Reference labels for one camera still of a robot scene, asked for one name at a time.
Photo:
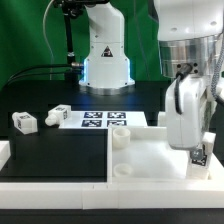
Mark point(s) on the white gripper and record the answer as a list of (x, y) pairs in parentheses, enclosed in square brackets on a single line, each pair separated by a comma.
[(184, 131)]

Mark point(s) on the white square tabletop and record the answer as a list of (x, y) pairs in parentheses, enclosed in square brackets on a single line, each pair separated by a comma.
[(142, 154)]

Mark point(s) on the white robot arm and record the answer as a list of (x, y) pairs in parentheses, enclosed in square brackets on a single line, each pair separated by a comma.
[(191, 48)]

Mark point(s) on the fiducial marker sheet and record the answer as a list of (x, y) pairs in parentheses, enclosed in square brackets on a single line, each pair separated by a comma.
[(103, 119)]

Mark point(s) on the white fence wall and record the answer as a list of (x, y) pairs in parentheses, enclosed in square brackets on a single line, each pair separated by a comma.
[(112, 195)]

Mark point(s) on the black camera stand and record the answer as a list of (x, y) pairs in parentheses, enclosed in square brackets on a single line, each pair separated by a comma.
[(72, 9)]

